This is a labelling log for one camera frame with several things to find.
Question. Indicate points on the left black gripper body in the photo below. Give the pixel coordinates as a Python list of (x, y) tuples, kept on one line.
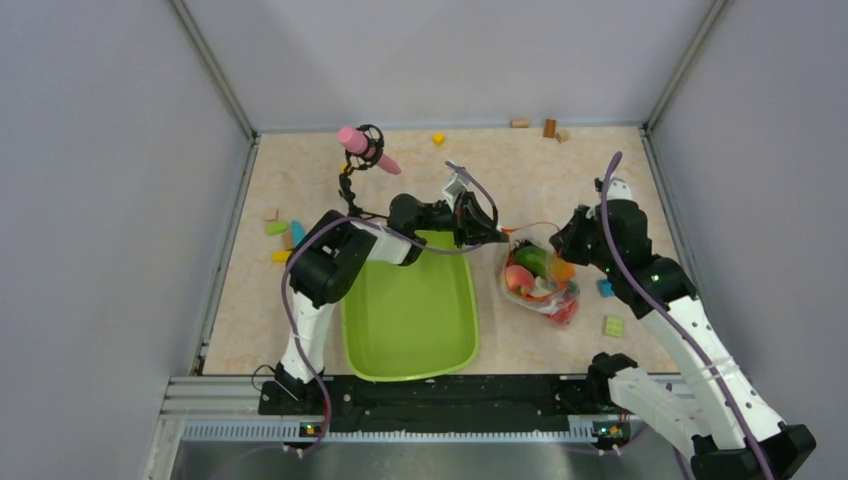
[(463, 228)]

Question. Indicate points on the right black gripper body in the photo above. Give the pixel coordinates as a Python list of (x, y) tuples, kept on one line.
[(581, 244)]

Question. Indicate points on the green orange mango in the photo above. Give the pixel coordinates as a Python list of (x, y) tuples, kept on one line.
[(543, 263)]

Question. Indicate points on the clear zip top bag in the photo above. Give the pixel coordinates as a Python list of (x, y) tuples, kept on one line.
[(546, 293)]

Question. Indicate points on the pink peach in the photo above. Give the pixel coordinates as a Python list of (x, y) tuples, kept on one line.
[(519, 280)]

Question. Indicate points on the red tomato with stem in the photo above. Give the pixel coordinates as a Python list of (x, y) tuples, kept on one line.
[(564, 309)]

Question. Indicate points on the green plastic tray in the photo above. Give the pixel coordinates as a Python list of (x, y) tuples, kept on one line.
[(411, 323)]

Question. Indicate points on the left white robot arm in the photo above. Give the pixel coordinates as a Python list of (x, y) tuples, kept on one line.
[(323, 268)]

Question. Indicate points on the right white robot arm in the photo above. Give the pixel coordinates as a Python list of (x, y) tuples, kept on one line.
[(728, 431)]

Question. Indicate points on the blue block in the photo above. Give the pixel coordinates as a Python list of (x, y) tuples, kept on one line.
[(605, 288)]

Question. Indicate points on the light green lego brick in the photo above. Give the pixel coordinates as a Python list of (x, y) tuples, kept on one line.
[(613, 327)]

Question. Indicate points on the brown wooden block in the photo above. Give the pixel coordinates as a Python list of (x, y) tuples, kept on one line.
[(549, 128)]

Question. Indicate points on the pink toy microphone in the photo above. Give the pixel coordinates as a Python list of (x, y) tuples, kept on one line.
[(366, 143)]

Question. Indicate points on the yellow rectangular block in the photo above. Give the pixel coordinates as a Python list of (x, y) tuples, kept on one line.
[(281, 256)]

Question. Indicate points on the green cylinder block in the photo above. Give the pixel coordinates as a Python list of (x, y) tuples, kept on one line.
[(276, 228)]

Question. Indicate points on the small wooden block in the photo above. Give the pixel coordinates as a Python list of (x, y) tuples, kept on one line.
[(271, 215)]

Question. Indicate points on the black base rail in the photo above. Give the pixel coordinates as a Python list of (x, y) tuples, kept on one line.
[(444, 404)]

